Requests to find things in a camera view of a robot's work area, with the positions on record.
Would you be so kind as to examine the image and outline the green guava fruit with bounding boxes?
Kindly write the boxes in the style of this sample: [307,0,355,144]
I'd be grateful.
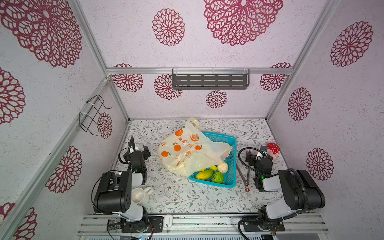
[211,172,225,184]

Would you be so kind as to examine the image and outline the yellow orange-print plastic bag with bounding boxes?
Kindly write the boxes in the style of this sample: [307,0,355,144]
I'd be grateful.
[157,118,233,178]

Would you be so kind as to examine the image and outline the yellow green mango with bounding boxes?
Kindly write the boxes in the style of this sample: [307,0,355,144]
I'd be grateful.
[196,169,215,181]

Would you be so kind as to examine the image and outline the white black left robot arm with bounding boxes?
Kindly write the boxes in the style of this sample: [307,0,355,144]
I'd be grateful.
[91,137,151,233]

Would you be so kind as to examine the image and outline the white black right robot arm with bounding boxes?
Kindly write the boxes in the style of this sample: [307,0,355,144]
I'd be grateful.
[238,147,326,237]

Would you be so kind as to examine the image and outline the pink plush mushroom toy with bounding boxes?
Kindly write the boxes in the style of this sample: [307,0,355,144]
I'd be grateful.
[267,143,281,162]

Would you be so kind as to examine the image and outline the metal tongs red tip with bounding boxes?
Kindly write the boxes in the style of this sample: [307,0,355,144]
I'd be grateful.
[237,166,250,193]

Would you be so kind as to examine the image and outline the teal plastic basket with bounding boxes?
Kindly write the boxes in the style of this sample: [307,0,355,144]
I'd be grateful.
[188,131,238,189]

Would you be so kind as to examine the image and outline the white ceramic mug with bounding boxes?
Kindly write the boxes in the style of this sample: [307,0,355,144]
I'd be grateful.
[131,187,154,208]

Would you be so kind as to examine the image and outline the black wire wall rack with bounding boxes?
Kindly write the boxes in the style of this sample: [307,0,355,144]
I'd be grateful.
[78,95,111,136]

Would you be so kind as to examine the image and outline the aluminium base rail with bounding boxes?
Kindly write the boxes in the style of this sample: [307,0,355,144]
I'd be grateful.
[77,212,330,236]

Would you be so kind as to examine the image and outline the grey wall shelf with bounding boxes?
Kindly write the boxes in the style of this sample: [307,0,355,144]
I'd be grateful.
[171,69,250,90]

